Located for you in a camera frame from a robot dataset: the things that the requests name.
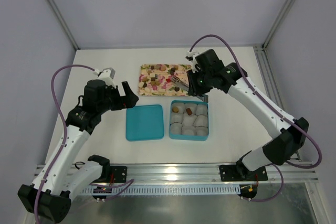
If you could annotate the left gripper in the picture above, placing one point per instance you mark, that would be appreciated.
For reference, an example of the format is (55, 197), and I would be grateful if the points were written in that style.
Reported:
(122, 97)

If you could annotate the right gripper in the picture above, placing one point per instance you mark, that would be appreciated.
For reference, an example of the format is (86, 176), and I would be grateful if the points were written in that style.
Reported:
(194, 87)

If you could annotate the metal tongs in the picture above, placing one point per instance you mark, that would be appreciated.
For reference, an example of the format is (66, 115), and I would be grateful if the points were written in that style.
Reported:
(184, 86)

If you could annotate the tan ridged chocolate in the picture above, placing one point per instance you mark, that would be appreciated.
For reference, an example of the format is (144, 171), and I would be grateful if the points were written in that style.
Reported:
(175, 109)

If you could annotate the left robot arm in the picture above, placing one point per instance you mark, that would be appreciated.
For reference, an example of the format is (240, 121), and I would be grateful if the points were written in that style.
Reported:
(50, 195)

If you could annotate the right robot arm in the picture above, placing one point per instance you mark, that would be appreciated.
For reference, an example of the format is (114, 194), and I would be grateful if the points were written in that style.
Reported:
(287, 133)

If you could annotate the brown square chocolate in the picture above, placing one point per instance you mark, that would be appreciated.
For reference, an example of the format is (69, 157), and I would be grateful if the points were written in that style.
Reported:
(189, 111)

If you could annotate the teal tin lid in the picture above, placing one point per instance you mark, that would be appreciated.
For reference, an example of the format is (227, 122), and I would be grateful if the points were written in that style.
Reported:
(144, 122)

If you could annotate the floral serving tray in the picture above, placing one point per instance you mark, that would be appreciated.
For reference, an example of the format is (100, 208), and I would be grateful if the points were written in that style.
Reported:
(152, 80)

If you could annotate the white paper cup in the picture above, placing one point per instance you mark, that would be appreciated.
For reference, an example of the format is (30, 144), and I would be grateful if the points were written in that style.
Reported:
(188, 120)
(178, 107)
(193, 107)

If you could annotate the teal tin box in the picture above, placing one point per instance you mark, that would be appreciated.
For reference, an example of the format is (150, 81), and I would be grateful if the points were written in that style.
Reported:
(198, 132)

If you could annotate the aluminium rail frame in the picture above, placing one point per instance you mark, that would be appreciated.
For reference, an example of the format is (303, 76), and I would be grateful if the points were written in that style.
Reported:
(209, 172)

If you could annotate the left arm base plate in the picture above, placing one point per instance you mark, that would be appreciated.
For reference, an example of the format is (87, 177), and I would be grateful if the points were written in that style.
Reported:
(118, 174)

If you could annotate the slotted cable duct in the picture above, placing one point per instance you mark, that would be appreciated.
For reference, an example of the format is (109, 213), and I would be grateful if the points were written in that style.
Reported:
(166, 190)

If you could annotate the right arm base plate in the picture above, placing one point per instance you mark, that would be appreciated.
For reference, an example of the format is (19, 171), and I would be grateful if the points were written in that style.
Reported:
(234, 173)

